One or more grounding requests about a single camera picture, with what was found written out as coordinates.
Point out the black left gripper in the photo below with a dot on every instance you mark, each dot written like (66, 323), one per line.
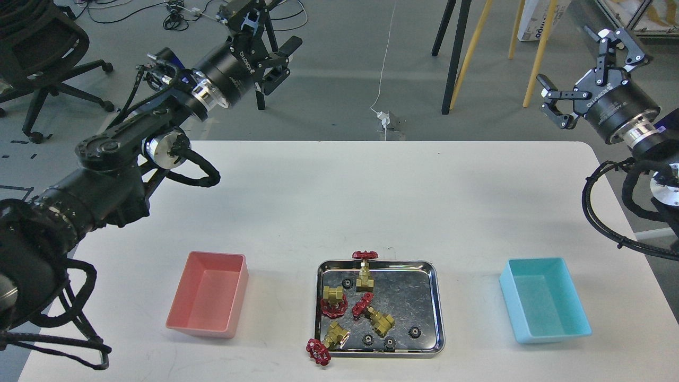
(230, 70)

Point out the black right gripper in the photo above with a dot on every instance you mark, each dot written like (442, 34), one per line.
(618, 106)

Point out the brass valve red handle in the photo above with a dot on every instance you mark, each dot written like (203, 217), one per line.
(319, 349)
(380, 322)
(333, 301)
(364, 281)

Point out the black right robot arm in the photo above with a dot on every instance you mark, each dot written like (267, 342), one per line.
(649, 189)

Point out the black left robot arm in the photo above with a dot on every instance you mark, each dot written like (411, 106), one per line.
(43, 290)

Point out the white cardboard box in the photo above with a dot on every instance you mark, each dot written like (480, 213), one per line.
(533, 18)

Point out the blue plastic box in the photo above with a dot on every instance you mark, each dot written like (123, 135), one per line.
(542, 301)

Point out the pink plastic box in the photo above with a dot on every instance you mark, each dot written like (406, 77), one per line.
(210, 295)

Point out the black tripod stand right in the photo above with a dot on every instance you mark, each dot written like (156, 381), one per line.
(457, 45)

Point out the black office chair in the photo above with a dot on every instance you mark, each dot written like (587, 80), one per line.
(41, 48)

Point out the steel tray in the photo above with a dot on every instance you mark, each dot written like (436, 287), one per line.
(408, 290)

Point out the aluminium frame cart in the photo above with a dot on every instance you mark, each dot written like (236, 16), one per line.
(648, 19)

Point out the brass valve top red handle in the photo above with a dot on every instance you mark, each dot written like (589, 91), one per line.
(364, 281)

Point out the brass valve bottom red handle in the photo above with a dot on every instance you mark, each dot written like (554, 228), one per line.
(319, 349)

